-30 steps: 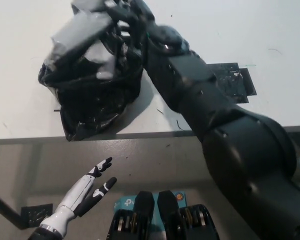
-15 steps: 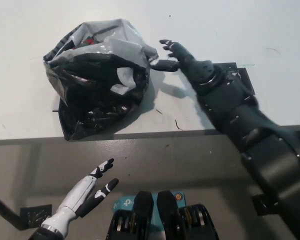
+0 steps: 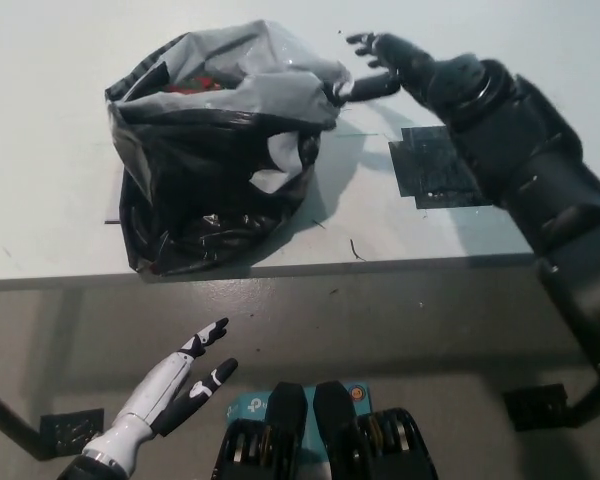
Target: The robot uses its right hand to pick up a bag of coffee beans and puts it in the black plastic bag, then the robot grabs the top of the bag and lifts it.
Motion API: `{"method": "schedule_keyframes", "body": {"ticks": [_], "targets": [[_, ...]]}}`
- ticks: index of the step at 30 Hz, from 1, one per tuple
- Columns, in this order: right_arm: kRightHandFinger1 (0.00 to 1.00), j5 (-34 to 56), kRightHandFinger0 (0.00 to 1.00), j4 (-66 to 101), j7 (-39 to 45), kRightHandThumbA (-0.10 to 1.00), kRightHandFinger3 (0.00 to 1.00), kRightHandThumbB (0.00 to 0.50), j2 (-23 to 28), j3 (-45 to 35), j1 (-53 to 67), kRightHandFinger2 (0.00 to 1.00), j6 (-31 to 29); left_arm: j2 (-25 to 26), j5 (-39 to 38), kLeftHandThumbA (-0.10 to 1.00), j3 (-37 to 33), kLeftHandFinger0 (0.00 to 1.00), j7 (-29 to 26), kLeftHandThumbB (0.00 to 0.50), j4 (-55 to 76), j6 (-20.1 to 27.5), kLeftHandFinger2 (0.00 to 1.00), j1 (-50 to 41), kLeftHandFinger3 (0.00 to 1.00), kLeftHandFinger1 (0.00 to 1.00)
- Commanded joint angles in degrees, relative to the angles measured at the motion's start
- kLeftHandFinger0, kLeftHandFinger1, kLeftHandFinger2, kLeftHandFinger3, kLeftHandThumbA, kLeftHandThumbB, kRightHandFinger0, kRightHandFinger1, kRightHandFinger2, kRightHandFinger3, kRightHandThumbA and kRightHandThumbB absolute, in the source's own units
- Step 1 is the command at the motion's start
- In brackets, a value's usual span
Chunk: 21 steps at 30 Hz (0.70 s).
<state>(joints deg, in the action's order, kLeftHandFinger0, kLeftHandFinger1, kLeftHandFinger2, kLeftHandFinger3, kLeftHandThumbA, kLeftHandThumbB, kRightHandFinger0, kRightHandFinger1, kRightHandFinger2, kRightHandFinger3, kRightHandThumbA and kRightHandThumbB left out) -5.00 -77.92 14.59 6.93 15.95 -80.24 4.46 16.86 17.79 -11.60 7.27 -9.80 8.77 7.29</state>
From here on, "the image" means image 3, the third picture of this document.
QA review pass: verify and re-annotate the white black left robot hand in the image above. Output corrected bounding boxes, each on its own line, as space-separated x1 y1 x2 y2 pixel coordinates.
82 317 240 459

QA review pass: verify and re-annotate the black plastic bag grey inside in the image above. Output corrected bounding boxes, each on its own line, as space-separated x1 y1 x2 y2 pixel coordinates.
104 18 356 277

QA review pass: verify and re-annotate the red green patterned garment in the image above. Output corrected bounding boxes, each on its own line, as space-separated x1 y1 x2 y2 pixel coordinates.
167 73 241 95

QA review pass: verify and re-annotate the black ribbed robot body block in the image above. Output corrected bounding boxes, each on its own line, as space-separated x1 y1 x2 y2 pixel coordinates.
214 381 309 480
313 379 439 480

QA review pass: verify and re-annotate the black tape patch on table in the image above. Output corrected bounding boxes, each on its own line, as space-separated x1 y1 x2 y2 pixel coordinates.
388 125 494 210

